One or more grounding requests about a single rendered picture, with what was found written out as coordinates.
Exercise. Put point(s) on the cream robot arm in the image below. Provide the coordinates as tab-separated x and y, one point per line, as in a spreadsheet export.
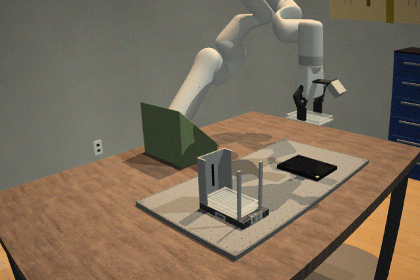
210	68

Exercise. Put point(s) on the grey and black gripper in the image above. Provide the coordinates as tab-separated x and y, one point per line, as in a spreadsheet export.
304	87

